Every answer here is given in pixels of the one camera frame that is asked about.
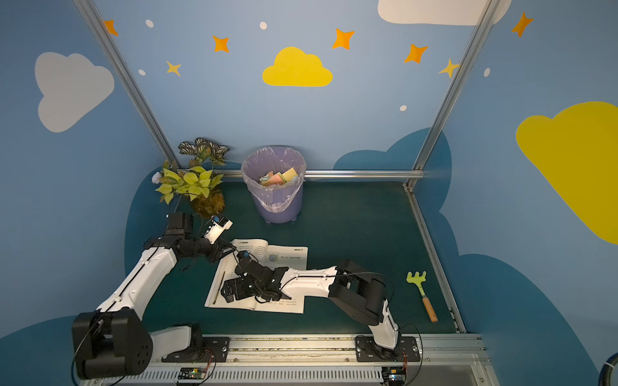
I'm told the magazine book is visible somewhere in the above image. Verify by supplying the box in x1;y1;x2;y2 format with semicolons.
204;239;308;315

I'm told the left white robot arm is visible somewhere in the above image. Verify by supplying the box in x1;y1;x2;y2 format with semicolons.
71;212;233;383

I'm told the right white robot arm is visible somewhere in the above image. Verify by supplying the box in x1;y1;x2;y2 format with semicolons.
220;251;400;351

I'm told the discarded sticky notes pile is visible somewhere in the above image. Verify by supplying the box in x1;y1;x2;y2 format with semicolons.
259;167;299;187

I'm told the potted green plant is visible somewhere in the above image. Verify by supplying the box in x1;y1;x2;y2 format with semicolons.
151;138;229;218

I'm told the clear plastic bin liner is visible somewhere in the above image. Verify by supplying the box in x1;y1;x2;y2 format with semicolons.
240;145;307;216

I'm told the purple trash bin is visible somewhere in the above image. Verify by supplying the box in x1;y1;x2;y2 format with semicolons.
243;146;306;225

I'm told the left circuit board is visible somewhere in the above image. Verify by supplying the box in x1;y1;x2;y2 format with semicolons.
177;368;206;382

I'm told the circuit board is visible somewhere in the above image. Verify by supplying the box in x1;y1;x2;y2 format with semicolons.
381;367;407;386
177;368;206;382

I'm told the green toy rake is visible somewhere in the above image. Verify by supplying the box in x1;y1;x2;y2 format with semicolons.
406;271;439;323

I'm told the right circuit board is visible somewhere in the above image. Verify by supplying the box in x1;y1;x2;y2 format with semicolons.
381;367;407;386

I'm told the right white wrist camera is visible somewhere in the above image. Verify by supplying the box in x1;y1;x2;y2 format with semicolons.
236;250;259;263

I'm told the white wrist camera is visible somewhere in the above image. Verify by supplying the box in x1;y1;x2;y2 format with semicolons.
236;250;259;263
204;216;233;244

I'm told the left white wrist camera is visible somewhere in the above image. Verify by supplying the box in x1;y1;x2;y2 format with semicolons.
204;216;233;244

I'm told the aluminium frame back bar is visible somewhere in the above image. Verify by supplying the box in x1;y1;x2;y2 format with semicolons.
214;170;424;180

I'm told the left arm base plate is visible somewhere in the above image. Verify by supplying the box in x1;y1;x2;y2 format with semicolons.
162;336;230;363

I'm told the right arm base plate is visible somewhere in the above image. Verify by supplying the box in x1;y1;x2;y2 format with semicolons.
354;335;421;363

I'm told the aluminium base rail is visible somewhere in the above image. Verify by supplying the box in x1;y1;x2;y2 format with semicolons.
86;332;500;385

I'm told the left aluminium frame post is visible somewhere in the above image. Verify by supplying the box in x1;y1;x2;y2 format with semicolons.
73;0;179;163

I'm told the aluminium frame post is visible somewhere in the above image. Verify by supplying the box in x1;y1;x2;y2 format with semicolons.
73;0;179;163
412;0;501;174

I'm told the right aluminium frame post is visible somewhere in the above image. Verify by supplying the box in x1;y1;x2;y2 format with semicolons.
412;0;501;174

